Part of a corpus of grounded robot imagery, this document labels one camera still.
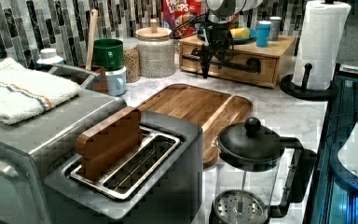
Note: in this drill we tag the clear plastic cereal jar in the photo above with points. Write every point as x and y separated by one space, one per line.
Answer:
131 58

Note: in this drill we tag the white paper towel roll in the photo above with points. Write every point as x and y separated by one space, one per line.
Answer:
322 29

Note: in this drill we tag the wooden spoon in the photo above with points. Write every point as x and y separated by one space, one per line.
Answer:
92 29

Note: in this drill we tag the light blue mug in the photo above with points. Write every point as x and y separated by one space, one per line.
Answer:
116 81

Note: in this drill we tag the wooden toast slice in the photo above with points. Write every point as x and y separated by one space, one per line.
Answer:
106 143

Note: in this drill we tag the wooden drawer box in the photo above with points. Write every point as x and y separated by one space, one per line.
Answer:
276 59

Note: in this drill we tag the jar with wooden lid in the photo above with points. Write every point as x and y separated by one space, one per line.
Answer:
156 51

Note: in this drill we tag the black drawer handle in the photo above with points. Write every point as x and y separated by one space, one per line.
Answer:
252 65

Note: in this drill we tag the blue shaker bottle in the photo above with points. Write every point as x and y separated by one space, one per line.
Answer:
262 36

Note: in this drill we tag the white cap bottle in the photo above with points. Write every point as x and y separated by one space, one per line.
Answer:
48 57

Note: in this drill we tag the froot loops cereal box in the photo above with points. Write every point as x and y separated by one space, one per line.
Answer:
184 17

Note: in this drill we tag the grey shaker bottle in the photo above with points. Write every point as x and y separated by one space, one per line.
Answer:
274 28

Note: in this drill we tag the brown utensil holder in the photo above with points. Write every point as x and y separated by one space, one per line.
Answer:
99 84

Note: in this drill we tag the green mug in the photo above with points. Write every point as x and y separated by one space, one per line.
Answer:
108 53

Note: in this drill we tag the blue round plate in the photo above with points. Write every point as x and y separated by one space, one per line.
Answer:
237 41

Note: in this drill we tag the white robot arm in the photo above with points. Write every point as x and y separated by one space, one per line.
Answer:
222 11

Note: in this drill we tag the white striped folded towel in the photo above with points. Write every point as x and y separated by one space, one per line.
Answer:
25 93

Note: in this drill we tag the wooden serving tray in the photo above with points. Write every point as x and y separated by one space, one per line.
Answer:
211 110

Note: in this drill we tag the black two-slot toaster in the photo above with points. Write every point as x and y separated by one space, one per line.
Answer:
159 183

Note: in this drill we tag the yellow banana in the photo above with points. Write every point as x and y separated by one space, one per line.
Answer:
240 33

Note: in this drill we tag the black paper towel holder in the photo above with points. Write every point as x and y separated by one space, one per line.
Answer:
302 91

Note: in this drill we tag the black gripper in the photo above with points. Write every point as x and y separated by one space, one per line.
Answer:
218 44

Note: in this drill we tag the stainless steel toaster oven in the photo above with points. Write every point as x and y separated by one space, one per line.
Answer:
30 150

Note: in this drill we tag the glass french press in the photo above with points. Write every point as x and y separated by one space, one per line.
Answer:
250 156

